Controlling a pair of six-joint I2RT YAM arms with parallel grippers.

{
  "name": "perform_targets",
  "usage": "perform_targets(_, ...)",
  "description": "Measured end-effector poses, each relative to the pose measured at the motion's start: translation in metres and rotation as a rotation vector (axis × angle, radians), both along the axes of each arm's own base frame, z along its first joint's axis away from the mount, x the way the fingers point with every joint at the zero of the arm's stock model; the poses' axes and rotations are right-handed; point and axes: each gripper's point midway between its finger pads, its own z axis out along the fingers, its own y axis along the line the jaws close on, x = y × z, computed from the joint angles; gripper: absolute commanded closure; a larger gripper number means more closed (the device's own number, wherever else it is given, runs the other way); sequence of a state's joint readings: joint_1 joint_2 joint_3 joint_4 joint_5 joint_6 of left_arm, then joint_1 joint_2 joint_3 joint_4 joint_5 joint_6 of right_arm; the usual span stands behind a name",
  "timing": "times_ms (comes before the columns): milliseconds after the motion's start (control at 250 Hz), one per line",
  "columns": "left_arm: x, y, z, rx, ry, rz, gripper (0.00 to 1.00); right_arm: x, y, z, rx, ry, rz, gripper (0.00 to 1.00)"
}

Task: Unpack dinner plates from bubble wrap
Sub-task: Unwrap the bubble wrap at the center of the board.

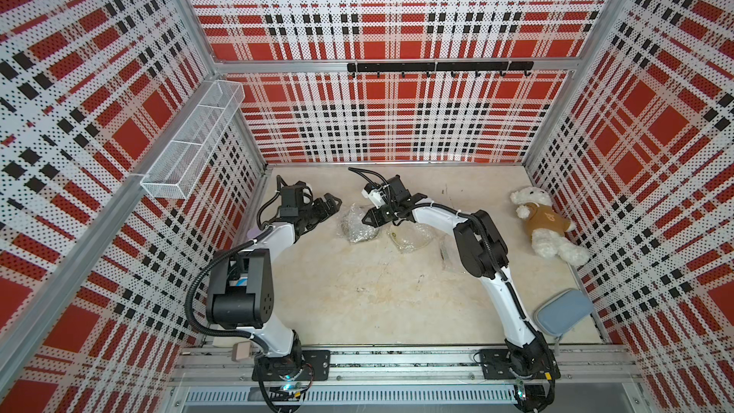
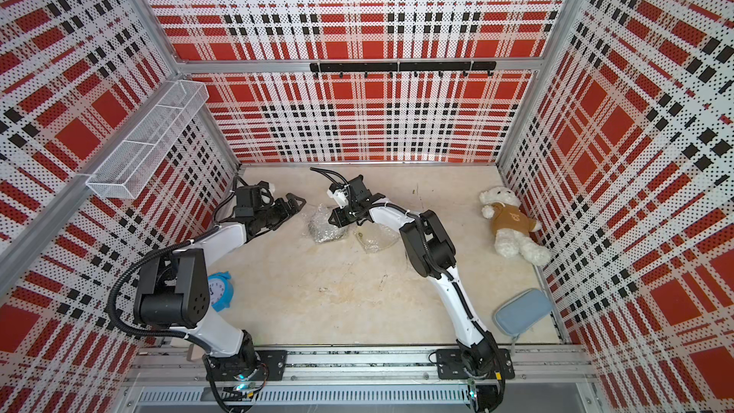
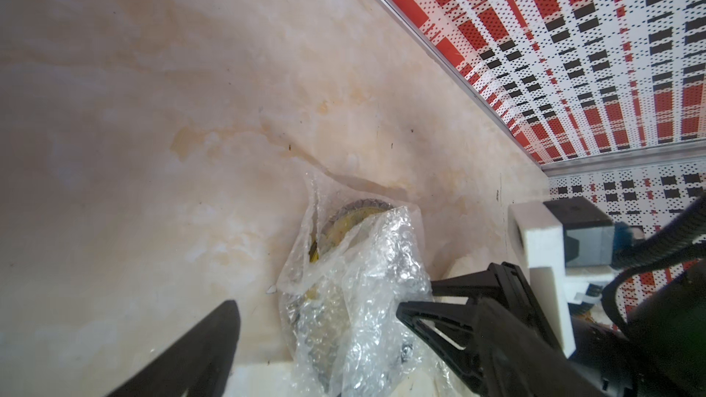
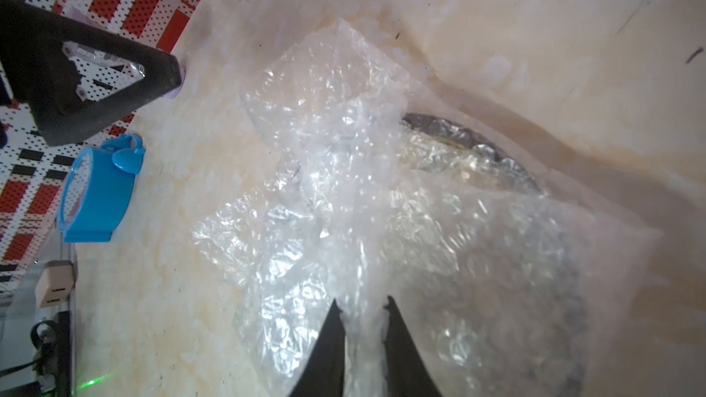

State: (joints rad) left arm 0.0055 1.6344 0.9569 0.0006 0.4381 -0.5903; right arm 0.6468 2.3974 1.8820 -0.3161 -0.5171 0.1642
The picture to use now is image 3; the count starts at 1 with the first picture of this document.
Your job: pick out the clear bubble wrap sheet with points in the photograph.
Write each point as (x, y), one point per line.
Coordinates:
(338, 314)

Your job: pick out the yellow patterned dinner plate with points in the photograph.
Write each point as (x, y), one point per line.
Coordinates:
(345, 219)

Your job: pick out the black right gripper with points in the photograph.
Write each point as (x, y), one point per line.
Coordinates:
(662, 352)

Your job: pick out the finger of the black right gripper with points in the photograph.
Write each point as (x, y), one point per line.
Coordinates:
(448, 330)

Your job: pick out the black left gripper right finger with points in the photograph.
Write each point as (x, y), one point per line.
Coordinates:
(516, 362)

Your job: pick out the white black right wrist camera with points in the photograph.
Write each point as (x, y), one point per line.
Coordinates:
(567, 248)

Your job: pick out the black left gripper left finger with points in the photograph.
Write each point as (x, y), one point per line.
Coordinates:
(198, 364)

